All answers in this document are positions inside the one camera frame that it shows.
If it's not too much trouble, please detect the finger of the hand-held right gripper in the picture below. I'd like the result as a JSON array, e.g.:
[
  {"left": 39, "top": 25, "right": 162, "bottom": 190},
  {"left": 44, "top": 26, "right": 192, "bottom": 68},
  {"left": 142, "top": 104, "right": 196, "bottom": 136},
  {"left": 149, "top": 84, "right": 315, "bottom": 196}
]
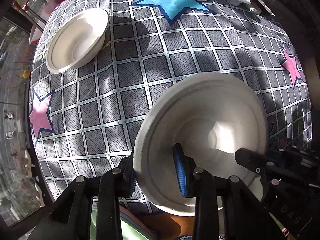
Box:
[{"left": 234, "top": 148, "right": 270, "bottom": 178}]

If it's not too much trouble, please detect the green square plate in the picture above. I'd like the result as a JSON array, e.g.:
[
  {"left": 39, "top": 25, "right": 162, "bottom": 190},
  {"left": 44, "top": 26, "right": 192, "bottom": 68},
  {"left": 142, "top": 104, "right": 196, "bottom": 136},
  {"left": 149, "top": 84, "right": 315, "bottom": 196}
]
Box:
[{"left": 90, "top": 204, "right": 148, "bottom": 240}]

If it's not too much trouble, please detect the white paper bowl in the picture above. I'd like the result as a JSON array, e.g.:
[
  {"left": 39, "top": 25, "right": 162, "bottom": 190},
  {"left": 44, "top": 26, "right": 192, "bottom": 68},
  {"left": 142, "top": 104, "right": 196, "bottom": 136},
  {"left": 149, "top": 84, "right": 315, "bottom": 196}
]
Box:
[
  {"left": 46, "top": 7, "right": 109, "bottom": 74},
  {"left": 133, "top": 73, "right": 269, "bottom": 217}
]

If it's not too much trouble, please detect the grey checked star tablecloth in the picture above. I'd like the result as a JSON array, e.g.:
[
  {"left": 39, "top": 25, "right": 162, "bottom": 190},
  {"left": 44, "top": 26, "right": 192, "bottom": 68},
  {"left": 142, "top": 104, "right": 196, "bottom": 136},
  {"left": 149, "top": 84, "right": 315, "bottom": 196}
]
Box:
[{"left": 27, "top": 0, "right": 313, "bottom": 240}]

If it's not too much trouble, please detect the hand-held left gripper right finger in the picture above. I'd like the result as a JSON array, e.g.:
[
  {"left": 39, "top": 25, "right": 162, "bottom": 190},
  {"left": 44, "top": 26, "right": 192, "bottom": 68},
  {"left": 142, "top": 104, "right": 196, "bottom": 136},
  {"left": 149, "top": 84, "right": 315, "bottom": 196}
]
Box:
[{"left": 172, "top": 144, "right": 283, "bottom": 240}]

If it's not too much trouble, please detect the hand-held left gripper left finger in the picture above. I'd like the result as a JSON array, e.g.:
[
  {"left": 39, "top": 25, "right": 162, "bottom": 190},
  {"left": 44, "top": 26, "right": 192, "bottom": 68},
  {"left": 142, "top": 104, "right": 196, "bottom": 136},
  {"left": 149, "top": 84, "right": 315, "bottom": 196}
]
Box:
[{"left": 27, "top": 154, "right": 137, "bottom": 240}]

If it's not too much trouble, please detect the blue square plate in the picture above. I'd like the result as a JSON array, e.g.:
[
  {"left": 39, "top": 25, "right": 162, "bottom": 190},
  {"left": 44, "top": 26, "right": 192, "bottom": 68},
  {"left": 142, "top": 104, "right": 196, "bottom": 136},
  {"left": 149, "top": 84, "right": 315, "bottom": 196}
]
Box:
[{"left": 119, "top": 204, "right": 157, "bottom": 240}]

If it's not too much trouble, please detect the red bucket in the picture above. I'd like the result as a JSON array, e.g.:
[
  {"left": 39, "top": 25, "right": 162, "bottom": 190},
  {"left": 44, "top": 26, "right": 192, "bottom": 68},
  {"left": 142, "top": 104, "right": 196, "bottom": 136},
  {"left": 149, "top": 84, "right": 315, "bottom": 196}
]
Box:
[{"left": 24, "top": 0, "right": 50, "bottom": 45}]

